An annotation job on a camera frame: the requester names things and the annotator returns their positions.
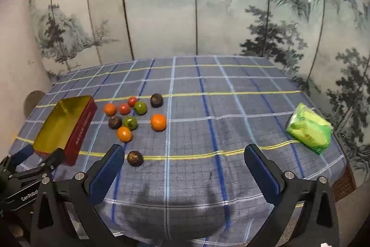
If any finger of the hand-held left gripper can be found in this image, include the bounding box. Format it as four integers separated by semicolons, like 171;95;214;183
0;144;35;175
9;148;65;181

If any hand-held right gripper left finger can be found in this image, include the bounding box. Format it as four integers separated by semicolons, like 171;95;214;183
30;144;125;247

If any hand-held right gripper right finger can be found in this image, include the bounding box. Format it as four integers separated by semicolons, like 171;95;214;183
244;144;340;247

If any dark brown passion fruit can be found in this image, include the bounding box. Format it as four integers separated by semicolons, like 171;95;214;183
108;116;122;130
127;150;143;167
150;93;164;108

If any red tin box gold inside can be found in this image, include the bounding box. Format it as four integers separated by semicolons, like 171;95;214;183
33;95;97;166

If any large orange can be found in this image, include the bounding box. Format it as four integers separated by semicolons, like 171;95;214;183
151;114;167;132

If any green tissue packet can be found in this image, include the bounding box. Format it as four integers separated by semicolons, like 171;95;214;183
286;102;333;155

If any blue plaid tablecloth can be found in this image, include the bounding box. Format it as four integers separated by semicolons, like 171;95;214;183
9;55;352;247

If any landscape painting folding screen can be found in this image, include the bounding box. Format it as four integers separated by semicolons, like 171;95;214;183
27;0;370;187

